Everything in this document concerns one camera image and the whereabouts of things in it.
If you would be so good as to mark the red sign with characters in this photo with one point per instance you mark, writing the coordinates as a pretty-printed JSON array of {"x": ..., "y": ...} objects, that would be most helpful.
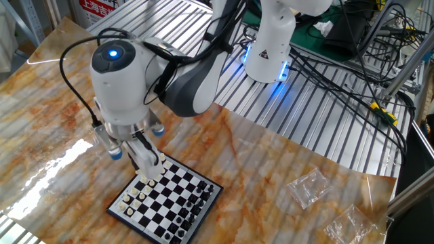
[{"x": 96, "y": 8}]

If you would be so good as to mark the grey perforated rack upright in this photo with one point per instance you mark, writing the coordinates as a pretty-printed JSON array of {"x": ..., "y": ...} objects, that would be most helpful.
[{"x": 33, "y": 22}]

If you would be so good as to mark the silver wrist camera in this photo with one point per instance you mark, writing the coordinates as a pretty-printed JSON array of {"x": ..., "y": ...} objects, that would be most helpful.
[{"x": 108, "y": 142}]

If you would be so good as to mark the black and white chessboard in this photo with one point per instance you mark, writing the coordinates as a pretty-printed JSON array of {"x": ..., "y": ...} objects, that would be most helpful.
[{"x": 169, "y": 196}]

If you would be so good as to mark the white crumpled tissue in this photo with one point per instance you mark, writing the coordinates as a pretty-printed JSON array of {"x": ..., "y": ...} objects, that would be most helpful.
[{"x": 323, "y": 28}]

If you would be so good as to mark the clear plastic zip bag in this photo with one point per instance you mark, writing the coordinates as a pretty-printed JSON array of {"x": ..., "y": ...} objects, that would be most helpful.
[
  {"x": 349, "y": 225},
  {"x": 310, "y": 188}
]

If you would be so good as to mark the grey aluminium profile post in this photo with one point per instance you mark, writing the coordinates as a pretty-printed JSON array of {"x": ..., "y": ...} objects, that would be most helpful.
[{"x": 376, "y": 27}]

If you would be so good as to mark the green cutting mat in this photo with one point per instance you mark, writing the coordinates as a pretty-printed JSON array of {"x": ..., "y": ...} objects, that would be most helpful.
[{"x": 305, "y": 40}]

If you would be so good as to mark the aluminium table edge bar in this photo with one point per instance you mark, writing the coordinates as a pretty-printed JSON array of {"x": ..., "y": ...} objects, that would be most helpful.
[{"x": 412, "y": 192}]

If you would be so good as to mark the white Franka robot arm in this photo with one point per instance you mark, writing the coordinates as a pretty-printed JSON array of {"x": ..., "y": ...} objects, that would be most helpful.
[{"x": 118, "y": 88}]

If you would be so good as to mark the blue plastic cap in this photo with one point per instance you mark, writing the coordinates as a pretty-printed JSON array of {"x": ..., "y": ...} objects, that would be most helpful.
[{"x": 158, "y": 131}]

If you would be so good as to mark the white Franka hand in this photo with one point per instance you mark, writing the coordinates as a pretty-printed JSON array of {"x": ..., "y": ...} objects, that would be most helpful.
[{"x": 147, "y": 162}]

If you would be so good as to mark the black box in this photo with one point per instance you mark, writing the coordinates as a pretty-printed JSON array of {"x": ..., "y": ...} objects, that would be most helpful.
[{"x": 346, "y": 34}]

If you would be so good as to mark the slanted aluminium profile bar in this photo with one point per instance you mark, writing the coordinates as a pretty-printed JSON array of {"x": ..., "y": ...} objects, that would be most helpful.
[{"x": 407, "y": 68}]

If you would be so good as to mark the orange marble pattern mat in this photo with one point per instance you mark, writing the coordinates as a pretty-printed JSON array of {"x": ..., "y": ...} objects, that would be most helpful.
[{"x": 84, "y": 101}]

